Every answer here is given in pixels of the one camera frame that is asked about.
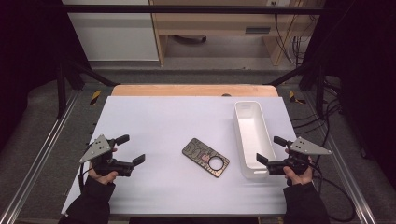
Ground hanging desk cables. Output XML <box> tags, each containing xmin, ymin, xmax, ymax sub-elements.
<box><xmin>273</xmin><ymin>12</ymin><xmax>314</xmax><ymax>65</ymax></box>

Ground black horizontal frame bar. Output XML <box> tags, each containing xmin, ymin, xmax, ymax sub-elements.
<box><xmin>60</xmin><ymin>4</ymin><xmax>326</xmax><ymax>14</ymax></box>

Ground dark curtain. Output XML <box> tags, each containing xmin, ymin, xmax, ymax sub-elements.
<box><xmin>303</xmin><ymin>0</ymin><xmax>396</xmax><ymax>190</ymax></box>
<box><xmin>0</xmin><ymin>0</ymin><xmax>92</xmax><ymax>153</ymax></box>

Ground right hand-held gripper cable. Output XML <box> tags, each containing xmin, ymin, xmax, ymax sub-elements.
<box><xmin>309</xmin><ymin>160</ymin><xmax>357</xmax><ymax>223</ymax></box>

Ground white cabinet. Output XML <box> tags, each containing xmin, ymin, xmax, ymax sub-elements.
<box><xmin>61</xmin><ymin>0</ymin><xmax>160</xmax><ymax>62</ymax></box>

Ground black metal stand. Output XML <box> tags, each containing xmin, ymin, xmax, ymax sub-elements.
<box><xmin>55</xmin><ymin>58</ymin><xmax>121</xmax><ymax>119</ymax></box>
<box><xmin>263</xmin><ymin>60</ymin><xmax>328</xmax><ymax>119</ymax></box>

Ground hand-held gripper cable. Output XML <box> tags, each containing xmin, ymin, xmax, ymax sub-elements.
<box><xmin>309</xmin><ymin>160</ymin><xmax>357</xmax><ymax>223</ymax></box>
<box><xmin>78</xmin><ymin>162</ymin><xmax>92</xmax><ymax>194</ymax></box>

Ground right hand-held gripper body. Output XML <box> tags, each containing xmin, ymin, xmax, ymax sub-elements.
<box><xmin>266</xmin><ymin>136</ymin><xmax>332</xmax><ymax>176</ymax></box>

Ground bundle of black floor cables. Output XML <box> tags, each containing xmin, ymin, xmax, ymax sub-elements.
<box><xmin>290</xmin><ymin>77</ymin><xmax>345</xmax><ymax>147</ymax></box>

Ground aluminium rail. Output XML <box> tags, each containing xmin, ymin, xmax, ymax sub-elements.
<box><xmin>0</xmin><ymin>89</ymin><xmax>81</xmax><ymax>224</ymax></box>
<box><xmin>302</xmin><ymin>91</ymin><xmax>378</xmax><ymax>224</ymax></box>

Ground person's right hand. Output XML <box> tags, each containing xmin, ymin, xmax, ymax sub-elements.
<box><xmin>282</xmin><ymin>167</ymin><xmax>314</xmax><ymax>187</ymax></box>

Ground light wooden desk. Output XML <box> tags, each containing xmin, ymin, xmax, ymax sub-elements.
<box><xmin>148</xmin><ymin>0</ymin><xmax>326</xmax><ymax>67</ymax></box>

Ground wooden table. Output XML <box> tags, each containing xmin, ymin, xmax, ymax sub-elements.
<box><xmin>110</xmin><ymin>84</ymin><xmax>279</xmax><ymax>98</ymax></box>

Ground yellow black hazard tape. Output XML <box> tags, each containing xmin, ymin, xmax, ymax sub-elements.
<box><xmin>289</xmin><ymin>91</ymin><xmax>307</xmax><ymax>105</ymax></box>
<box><xmin>89</xmin><ymin>89</ymin><xmax>103</xmax><ymax>106</ymax></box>

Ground person's left hand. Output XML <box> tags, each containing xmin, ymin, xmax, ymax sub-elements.
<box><xmin>88</xmin><ymin>167</ymin><xmax>120</xmax><ymax>187</ymax></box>

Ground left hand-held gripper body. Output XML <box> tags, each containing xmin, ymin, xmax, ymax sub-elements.
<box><xmin>78</xmin><ymin>133</ymin><xmax>135</xmax><ymax>177</ymax></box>

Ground left hand-held gripper cable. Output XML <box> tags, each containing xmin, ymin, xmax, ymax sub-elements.
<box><xmin>78</xmin><ymin>162</ymin><xmax>92</xmax><ymax>194</ymax></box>

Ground dark patterned phone case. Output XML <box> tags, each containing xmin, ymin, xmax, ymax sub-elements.
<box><xmin>181</xmin><ymin>137</ymin><xmax>231</xmax><ymax>178</ymax></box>

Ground white oblong plastic bin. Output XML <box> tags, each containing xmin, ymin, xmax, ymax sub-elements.
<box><xmin>233</xmin><ymin>100</ymin><xmax>278</xmax><ymax>180</ymax></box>

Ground grey desk label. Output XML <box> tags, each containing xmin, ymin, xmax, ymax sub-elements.
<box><xmin>244</xmin><ymin>26</ymin><xmax>272</xmax><ymax>35</ymax></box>

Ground white table mat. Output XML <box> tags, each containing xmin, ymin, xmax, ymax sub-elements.
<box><xmin>61</xmin><ymin>95</ymin><xmax>325</xmax><ymax>217</ymax></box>

